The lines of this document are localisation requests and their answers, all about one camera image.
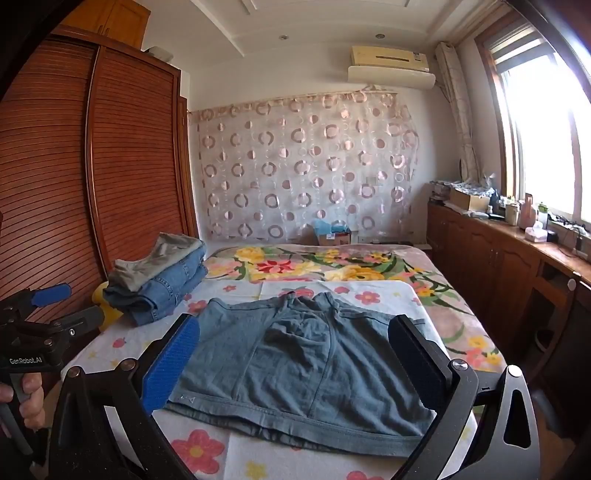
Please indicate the folded khaki pants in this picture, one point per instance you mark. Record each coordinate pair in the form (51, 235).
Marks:
(152, 261)

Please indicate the open cardboard box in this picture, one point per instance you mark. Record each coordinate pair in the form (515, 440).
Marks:
(468, 199)

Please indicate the wooden slatted wardrobe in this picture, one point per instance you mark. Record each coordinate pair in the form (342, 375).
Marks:
(60, 184)

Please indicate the floral blanket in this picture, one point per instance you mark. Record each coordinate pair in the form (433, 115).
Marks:
(360, 265)

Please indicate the window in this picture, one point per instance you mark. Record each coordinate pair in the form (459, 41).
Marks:
(545, 134)

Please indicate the folded blue jeans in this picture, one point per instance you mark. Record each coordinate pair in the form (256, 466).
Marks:
(161, 290)

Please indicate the person's left hand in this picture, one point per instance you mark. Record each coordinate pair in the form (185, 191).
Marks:
(27, 399)

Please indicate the white flower print sheet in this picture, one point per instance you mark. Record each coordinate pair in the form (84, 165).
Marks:
(258, 457)

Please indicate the blue-grey pants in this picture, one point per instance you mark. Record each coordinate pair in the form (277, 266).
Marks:
(300, 355)

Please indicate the yellow soft object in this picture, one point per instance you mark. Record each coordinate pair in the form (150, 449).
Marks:
(107, 314)

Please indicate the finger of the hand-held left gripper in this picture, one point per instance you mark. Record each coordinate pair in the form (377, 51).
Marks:
(51, 295)
(83, 319)

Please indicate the wall air conditioner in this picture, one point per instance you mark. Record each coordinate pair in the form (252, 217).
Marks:
(392, 64)

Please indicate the pink tissue box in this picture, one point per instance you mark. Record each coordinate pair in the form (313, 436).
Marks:
(535, 234)

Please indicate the wooden sideboard cabinet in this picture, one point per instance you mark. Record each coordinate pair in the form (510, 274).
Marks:
(489, 263)

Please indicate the cardboard box with blue contents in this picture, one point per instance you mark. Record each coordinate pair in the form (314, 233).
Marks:
(332, 233)

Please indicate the white jar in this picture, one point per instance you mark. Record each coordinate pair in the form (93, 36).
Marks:
(512, 214)

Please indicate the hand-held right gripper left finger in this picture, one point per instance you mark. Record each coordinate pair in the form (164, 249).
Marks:
(171, 364)

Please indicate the patterned window curtain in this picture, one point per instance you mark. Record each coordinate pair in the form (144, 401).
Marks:
(457, 110)

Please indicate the wooden overhead cabinet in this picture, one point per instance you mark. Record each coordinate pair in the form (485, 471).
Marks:
(111, 21)

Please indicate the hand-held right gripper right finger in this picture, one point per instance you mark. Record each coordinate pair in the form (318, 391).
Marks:
(415, 367)

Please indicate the sheer circle pattern curtain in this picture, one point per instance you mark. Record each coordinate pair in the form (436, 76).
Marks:
(304, 170)

